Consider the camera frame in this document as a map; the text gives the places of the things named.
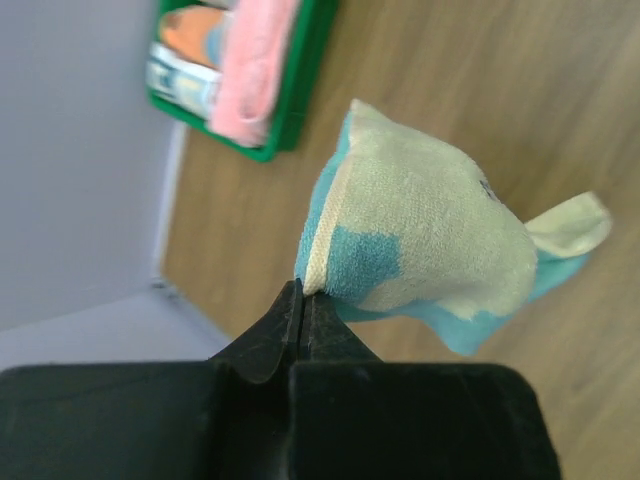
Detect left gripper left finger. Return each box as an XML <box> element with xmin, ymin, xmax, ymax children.
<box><xmin>1</xmin><ymin>281</ymin><xmax>303</xmax><ymax>479</ymax></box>

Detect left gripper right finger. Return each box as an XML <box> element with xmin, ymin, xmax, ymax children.
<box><xmin>289</xmin><ymin>295</ymin><xmax>562</xmax><ymax>479</ymax></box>

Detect yellow green towel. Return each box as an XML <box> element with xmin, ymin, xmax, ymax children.
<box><xmin>294</xmin><ymin>100</ymin><xmax>613</xmax><ymax>355</ymax></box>

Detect white green rolled towel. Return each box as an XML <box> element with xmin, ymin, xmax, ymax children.
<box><xmin>146</xmin><ymin>42</ymin><xmax>221</xmax><ymax>120</ymax></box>

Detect orange rolled towel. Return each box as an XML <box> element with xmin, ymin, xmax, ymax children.
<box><xmin>159</xmin><ymin>5</ymin><xmax>233</xmax><ymax>70</ymax></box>

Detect pink rolled towel in tray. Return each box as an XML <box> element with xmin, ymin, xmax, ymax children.
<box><xmin>209</xmin><ymin>1</ymin><xmax>300</xmax><ymax>148</ymax></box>

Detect green plastic tray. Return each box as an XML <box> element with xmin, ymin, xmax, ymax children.
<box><xmin>146</xmin><ymin>1</ymin><xmax>338</xmax><ymax>162</ymax></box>

